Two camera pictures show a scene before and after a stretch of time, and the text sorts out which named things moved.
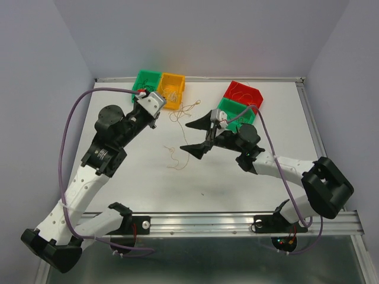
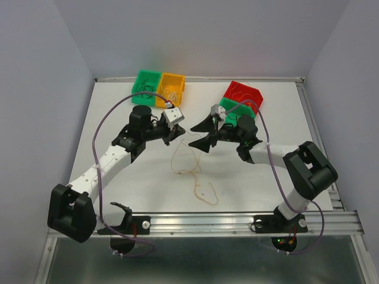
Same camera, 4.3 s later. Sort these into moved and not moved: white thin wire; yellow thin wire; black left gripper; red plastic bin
Moved: black left gripper; yellow thin wire
Not moved: red plastic bin; white thin wire
